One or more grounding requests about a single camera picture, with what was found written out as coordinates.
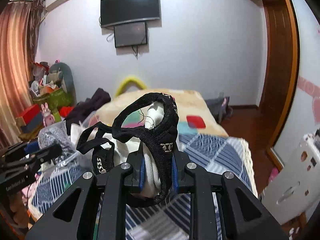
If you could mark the blue white patterned cloth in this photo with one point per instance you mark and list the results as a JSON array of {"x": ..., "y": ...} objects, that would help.
[{"x": 171, "y": 218}]

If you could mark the beige patterned fleece blanket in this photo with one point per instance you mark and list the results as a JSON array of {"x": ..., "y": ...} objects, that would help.
[{"x": 194, "y": 115}]

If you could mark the brown wooden door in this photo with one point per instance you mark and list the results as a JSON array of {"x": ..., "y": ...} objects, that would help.
[{"x": 282, "y": 63}]

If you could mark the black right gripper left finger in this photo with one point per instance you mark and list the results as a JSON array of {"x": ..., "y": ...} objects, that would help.
[{"x": 94, "y": 207}]

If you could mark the black mesh strap garment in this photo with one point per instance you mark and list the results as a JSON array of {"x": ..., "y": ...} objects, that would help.
[{"x": 160, "y": 140}]

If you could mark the pink rabbit doll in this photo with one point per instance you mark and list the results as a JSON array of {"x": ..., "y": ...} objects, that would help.
[{"x": 48, "y": 118}]

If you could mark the grey green plush toy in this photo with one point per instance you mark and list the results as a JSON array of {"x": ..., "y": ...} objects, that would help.
[{"x": 61, "y": 73}]

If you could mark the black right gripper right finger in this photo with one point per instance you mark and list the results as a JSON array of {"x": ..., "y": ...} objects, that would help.
[{"x": 221, "y": 205}]

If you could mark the white sliding wardrobe door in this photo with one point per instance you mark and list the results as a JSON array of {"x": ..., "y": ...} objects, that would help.
[{"x": 303, "y": 117}]

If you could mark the clear plastic storage box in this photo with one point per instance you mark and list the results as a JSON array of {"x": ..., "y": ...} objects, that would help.
[{"x": 70, "y": 157}]

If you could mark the orange curtain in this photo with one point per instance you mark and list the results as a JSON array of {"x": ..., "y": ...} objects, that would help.
[{"x": 20, "y": 22}]

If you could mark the large black wall television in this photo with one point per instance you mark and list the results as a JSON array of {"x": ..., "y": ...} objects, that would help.
[{"x": 115, "y": 12}]

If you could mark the green box of clutter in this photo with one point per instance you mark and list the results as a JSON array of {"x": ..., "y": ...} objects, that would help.
[{"x": 43, "y": 89}]

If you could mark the silver glitter fabric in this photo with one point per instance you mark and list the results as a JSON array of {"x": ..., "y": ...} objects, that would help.
[{"x": 56, "y": 134}]

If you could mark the grey bag on floor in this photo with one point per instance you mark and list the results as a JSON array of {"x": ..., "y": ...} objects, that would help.
[{"x": 219, "y": 108}]

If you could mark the yellow curved pool noodle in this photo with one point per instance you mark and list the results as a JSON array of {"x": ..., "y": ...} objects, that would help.
[{"x": 130, "y": 81}]

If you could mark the red cloth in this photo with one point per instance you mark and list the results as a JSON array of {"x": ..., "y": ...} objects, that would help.
[{"x": 65, "y": 110}]

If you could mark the small black wall monitor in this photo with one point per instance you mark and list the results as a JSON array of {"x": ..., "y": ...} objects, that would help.
[{"x": 130, "y": 34}]

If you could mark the red and grey box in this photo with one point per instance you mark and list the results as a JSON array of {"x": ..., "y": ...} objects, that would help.
[{"x": 30, "y": 119}]

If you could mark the pile of black clothes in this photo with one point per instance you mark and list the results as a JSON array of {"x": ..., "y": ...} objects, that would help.
[{"x": 84, "y": 108}]

